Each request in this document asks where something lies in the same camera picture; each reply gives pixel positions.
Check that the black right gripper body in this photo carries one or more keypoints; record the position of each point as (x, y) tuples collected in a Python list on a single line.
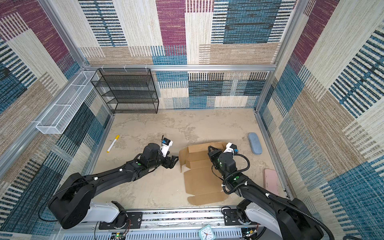
[(215, 157)]

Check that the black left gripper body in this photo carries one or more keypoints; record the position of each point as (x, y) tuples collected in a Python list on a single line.
[(165, 162)]

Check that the brown cardboard box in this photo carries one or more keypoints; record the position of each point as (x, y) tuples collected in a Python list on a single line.
[(202, 183)]

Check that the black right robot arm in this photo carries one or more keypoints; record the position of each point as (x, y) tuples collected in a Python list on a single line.
[(290, 219)]

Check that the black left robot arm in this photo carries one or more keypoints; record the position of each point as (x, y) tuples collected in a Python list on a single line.
[(72, 203)]

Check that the blue-grey glasses case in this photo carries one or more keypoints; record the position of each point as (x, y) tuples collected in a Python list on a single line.
[(255, 143)]

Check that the yellow-capped white marker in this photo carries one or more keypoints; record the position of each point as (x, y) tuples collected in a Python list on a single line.
[(112, 144)]

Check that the pink flat case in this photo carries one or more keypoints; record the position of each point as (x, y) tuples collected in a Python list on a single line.
[(271, 181)]

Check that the small teal alarm clock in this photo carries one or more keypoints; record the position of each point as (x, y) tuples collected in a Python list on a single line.
[(206, 233)]

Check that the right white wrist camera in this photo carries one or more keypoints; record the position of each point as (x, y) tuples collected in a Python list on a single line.
[(231, 148)]

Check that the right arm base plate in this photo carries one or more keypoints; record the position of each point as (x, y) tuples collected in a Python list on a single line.
[(234, 217)]

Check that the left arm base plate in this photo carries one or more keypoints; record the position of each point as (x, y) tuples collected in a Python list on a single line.
[(129, 220)]

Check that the black wire shelf rack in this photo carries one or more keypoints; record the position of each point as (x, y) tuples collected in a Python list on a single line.
[(127, 91)]

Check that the white wire mesh basket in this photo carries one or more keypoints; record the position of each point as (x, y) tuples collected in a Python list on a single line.
[(59, 116)]

